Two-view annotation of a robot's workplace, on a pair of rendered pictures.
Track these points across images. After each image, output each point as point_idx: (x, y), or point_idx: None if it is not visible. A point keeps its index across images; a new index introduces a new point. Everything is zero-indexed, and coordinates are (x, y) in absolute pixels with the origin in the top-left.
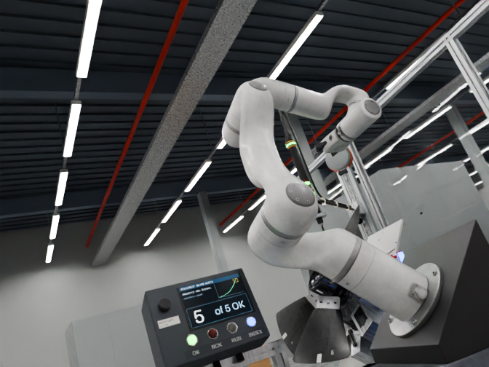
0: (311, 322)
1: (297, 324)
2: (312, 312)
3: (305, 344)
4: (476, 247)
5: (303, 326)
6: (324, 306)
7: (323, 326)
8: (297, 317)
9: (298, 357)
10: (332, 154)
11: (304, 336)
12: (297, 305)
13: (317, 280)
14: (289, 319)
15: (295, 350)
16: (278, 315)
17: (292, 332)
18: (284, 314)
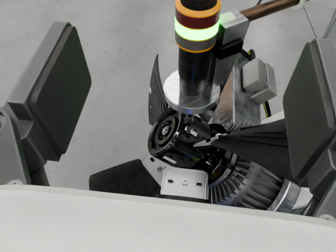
0: (123, 171)
1: (156, 105)
2: (133, 160)
3: (102, 184)
4: None
5: (159, 115)
6: (152, 169)
7: (127, 193)
8: (157, 101)
9: (91, 184)
10: (290, 95)
11: (107, 175)
12: (161, 95)
13: (157, 142)
14: (154, 87)
15: (150, 115)
16: (155, 61)
17: (153, 101)
18: (155, 74)
